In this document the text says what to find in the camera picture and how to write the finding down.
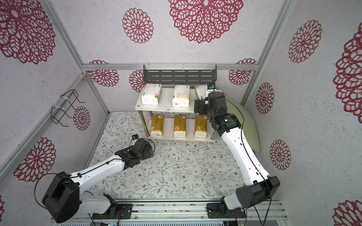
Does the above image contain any white tissue pack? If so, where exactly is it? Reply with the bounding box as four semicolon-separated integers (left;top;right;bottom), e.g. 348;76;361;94
172;85;190;107
195;84;207;100
141;83;162;105

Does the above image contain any gold tissue pack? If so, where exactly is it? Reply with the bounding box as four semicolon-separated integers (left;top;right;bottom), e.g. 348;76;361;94
173;115;186;138
150;115;164;137
194;115;207;138

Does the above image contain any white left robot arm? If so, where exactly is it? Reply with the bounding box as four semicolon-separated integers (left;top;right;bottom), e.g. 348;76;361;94
41;138;156;223

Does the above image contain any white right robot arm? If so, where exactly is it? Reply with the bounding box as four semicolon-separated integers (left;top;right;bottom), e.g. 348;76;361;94
194;92;281;214

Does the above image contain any white two-tier shelf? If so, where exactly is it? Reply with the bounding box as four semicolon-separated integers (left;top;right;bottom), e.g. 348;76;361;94
135;88;217;142

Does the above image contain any light green pillow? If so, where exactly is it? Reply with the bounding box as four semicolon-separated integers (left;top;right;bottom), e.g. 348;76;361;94
224;94;261;153

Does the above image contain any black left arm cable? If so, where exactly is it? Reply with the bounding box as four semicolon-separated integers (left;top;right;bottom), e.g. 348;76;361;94
33;137;156;226

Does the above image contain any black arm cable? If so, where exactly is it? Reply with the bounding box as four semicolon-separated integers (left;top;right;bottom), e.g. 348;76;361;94
33;137;156;226
224;98;273;226

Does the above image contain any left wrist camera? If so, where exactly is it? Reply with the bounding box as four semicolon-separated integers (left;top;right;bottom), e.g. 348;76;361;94
132;134;139;140

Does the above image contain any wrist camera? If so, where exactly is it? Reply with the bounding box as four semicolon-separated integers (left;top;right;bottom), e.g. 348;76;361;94
132;134;139;140
206;82;222;97

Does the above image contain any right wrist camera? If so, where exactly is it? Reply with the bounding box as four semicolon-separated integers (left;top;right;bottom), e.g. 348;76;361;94
206;82;222;97

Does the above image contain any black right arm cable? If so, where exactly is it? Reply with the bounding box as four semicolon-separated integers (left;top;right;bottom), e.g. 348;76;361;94
224;98;273;226

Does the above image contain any grey wall-mounted metal rack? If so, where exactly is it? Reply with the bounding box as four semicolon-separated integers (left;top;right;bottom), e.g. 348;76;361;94
143;65;217;85

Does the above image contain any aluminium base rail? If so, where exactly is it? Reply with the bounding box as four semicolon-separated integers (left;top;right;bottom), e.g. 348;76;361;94
62;199;291;226

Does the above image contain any black wire wall rack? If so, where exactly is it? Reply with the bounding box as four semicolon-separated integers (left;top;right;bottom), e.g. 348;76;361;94
50;89;85;128

